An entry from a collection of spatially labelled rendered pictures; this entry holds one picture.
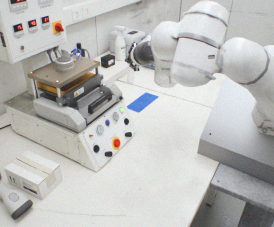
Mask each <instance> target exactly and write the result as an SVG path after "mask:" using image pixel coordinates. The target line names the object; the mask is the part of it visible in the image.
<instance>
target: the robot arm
mask: <svg viewBox="0 0 274 227"><path fill-rule="evenodd" d="M182 15H183V16H184V19H182V20H181V21H180V22H178V23H176V22H171V21H165V22H161V23H160V24H159V25H158V26H157V27H156V28H155V29H154V30H153V32H152V35H151V36H150V35H147V37H146V38H145V39H144V40H142V41H141V42H140V43H139V44H138V43H132V45H131V47H130V49H129V51H128V54H129V55H128V58H126V59H125V62H127V63H129V67H130V68H132V69H133V70H134V72H137V71H139V66H145V65H147V64H151V63H154V62H155V74H154V82H155V83H156V84H157V85H158V86H160V87H166V88H169V87H174V86H175V85H176V84H178V83H179V84H181V85H182V86H187V87H197V86H202V85H206V84H207V83H208V82H209V81H210V80H215V79H216V78H215V76H213V74H215V73H220V74H224V75H226V76H227V77H228V78H230V79H231V80H232V81H234V82H235V83H237V84H239V85H241V86H243V87H244V88H245V89H247V90H248V91H249V92H250V94H251V95H252V96H253V97H254V98H255V106H254V108H253V110H252V113H251V114H252V117H253V120H254V123H255V124H256V126H257V127H258V131H259V133H263V134H266V135H271V136H274V45H267V46H264V47H262V46H261V45H259V44H257V43H255V42H252V41H250V40H248V39H245V38H240V37H234V38H232V39H230V40H227V41H226V42H225V43H224V44H223V45H222V47H221V44H222V41H223V38H224V36H225V31H226V28H227V26H228V20H229V13H228V11H227V9H226V8H225V7H222V6H221V5H220V4H219V3H217V2H214V1H207V0H206V1H200V2H198V3H196V4H195V5H193V6H192V7H191V8H190V9H189V10H188V11H187V12H185V13H183V14H182ZM220 47H221V50H220Z"/></svg>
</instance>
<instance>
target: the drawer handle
mask: <svg viewBox="0 0 274 227"><path fill-rule="evenodd" d="M107 99H109V100H112V92H110V91H108V92H106V93H105V94H104V95H102V96H101V97H99V98H98V99H96V100H95V101H94V102H93V103H91V104H89V105H88V113H89V114H93V113H94V111H93V109H95V108H96V107H98V106H99V105H100V104H101V103H103V102H105V101H106V100H107Z"/></svg>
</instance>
